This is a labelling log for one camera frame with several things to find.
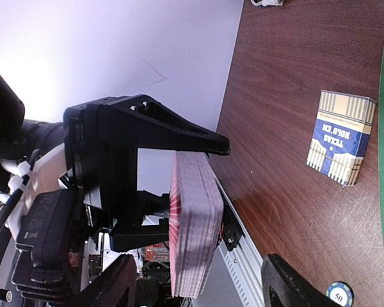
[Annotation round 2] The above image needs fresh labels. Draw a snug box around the front aluminium rail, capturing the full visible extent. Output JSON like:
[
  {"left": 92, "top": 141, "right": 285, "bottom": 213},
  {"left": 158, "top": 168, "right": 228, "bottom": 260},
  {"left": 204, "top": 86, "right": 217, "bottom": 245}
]
[{"left": 216, "top": 181, "right": 265, "bottom": 306}]

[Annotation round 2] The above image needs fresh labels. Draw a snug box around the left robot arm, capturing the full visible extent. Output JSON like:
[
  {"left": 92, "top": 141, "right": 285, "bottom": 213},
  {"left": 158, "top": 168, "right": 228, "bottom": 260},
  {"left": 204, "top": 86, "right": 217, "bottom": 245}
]
[{"left": 0, "top": 76, "right": 230, "bottom": 252}]

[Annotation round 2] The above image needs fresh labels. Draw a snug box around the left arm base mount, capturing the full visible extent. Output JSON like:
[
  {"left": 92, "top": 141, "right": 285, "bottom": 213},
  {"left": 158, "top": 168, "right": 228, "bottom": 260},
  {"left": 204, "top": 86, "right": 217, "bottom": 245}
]
[{"left": 220, "top": 206, "right": 243, "bottom": 252}]

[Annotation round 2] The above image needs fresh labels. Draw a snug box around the red playing card deck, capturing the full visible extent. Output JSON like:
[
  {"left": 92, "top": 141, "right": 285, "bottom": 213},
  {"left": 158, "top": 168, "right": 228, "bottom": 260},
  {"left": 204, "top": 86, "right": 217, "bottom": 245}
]
[{"left": 169, "top": 152, "right": 224, "bottom": 299}]

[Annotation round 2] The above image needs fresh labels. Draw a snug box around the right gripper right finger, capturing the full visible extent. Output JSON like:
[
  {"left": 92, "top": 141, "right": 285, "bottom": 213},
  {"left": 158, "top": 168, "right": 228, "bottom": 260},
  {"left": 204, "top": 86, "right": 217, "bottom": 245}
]
[{"left": 261, "top": 254, "right": 338, "bottom": 307}]

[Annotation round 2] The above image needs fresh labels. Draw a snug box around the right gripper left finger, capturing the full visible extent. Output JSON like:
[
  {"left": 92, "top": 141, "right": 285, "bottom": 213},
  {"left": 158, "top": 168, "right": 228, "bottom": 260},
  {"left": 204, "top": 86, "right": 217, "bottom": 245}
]
[{"left": 79, "top": 255, "right": 136, "bottom": 306}]

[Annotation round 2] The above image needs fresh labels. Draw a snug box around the gold striped card box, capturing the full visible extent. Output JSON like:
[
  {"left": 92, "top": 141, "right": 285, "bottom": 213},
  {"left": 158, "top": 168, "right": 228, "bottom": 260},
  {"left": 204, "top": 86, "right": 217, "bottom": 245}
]
[{"left": 306, "top": 90, "right": 378, "bottom": 186}]

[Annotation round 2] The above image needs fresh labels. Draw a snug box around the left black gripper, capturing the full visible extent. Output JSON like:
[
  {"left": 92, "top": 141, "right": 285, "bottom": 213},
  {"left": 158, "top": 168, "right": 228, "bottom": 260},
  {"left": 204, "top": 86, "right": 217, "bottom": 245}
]
[{"left": 63, "top": 95, "right": 230, "bottom": 252}]

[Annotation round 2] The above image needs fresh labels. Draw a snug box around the teal poker chip stack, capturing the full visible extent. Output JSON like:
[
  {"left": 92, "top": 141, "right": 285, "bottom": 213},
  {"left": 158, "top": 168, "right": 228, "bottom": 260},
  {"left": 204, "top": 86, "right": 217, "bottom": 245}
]
[{"left": 326, "top": 281, "right": 354, "bottom": 307}]

